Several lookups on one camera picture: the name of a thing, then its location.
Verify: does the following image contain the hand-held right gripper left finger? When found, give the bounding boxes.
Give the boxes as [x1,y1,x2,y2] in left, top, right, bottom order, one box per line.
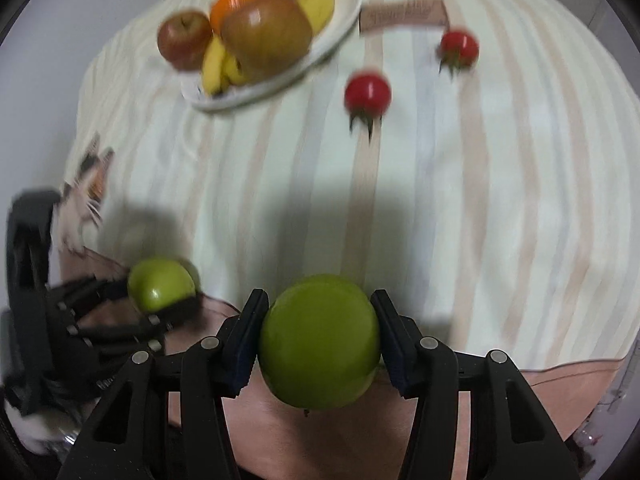
[57,288,271,480]

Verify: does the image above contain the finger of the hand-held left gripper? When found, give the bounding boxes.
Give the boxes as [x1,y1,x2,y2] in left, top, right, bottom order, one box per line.
[69,296,202,357]
[46,275,131,312]

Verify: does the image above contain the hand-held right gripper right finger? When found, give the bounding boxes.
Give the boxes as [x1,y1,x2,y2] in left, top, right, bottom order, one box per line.
[370,289,583,480]

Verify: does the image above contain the green apple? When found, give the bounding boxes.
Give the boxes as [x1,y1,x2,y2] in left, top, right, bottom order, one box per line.
[127,258,197,313]
[257,274,383,410]

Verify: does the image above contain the yellow banana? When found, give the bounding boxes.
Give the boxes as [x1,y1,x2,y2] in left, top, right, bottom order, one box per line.
[222,0,336,86]
[201,35,230,97]

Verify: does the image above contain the white plate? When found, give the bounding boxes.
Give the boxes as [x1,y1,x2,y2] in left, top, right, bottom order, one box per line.
[180,0,363,113]

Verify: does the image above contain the brownish red apple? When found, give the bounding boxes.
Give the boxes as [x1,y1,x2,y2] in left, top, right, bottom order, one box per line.
[221,0,314,80]

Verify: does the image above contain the orange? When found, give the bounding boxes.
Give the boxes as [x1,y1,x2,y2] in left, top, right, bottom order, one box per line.
[209,0,271,36]

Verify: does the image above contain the striped cat print blanket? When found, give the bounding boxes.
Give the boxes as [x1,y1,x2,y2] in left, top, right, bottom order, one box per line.
[59,0,640,466]

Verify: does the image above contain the red cherry tomato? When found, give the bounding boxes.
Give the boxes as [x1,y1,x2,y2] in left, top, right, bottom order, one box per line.
[437,30,480,79]
[344,72,393,137]

